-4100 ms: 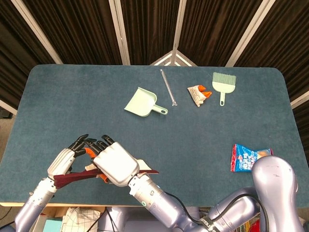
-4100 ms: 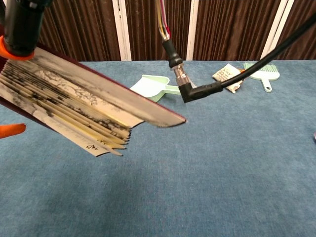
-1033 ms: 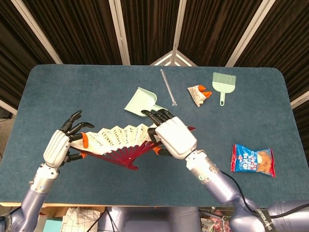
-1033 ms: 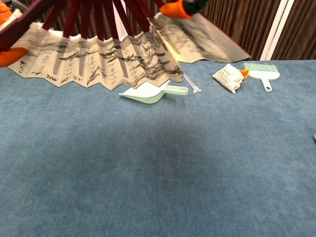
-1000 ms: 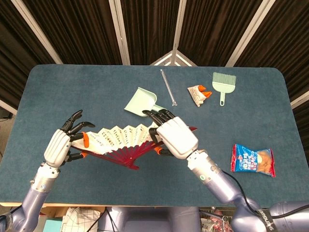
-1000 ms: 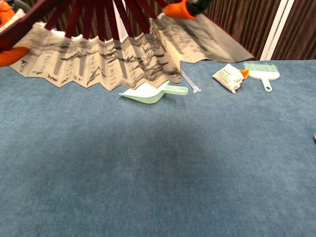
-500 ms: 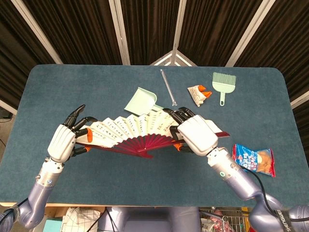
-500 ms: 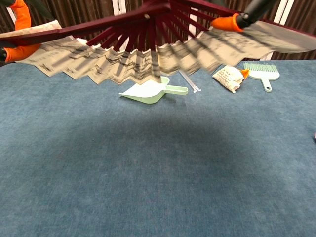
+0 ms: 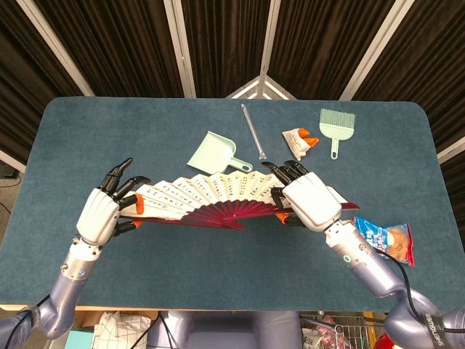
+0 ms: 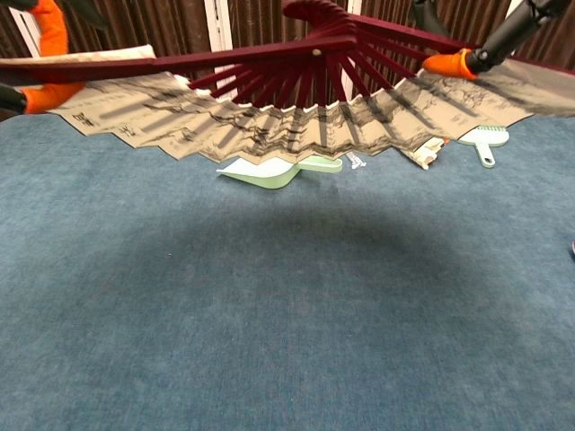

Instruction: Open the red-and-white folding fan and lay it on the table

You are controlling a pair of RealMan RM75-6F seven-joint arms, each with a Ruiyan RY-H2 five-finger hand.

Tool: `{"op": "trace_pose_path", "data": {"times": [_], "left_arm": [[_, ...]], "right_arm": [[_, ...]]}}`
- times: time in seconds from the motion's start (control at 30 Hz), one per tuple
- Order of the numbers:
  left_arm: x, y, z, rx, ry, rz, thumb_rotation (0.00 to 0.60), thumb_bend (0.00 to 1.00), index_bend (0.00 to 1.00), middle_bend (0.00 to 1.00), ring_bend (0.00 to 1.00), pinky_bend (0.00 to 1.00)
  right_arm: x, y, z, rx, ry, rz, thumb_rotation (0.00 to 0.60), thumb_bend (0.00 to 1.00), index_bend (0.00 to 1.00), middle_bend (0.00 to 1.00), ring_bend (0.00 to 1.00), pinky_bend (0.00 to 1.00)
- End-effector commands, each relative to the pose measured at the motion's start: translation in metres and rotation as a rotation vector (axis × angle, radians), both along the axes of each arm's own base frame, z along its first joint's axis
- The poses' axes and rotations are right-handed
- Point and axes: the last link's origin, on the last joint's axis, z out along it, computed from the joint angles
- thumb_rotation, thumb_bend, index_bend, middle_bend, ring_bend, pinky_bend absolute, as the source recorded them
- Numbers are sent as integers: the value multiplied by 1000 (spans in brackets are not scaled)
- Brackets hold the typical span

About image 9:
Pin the silver purple right robot arm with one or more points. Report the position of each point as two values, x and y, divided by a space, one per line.
378 276

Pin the purple robot torso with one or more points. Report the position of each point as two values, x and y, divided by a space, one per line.
225 331

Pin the blue red snack bag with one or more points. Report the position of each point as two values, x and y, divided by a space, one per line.
396 240

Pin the brown cardboard box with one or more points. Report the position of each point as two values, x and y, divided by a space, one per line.
87 318

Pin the clear plastic tube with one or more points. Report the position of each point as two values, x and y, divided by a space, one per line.
252 131

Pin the light green hand brush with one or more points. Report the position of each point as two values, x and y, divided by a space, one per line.
336 129

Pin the white orange snack packet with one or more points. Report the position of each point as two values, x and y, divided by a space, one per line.
296 143

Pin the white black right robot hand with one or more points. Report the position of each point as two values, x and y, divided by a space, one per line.
312 200

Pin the red ribbed paper folding fan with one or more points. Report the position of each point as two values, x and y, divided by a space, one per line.
218 189

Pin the teal box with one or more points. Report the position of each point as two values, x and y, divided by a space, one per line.
80 340

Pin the silver purple left robot arm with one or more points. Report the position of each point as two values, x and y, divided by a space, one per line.
67 287

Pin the dark brown curtain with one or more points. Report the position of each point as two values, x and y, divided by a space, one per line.
225 36

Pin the white checkered cloth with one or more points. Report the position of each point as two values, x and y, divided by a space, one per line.
120 331

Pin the blue felt table cover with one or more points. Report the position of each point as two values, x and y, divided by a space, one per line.
218 265

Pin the light green plastic dustpan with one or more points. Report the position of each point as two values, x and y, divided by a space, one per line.
214 154

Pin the white triangular screen foot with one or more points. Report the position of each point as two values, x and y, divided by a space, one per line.
260 89

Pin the red white round object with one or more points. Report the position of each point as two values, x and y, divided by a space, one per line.
381 342

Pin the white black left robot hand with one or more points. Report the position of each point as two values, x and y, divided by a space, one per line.
98 214

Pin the white screen frame post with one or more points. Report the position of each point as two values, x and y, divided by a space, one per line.
11 160
269 36
179 47
374 47
54 47
452 149

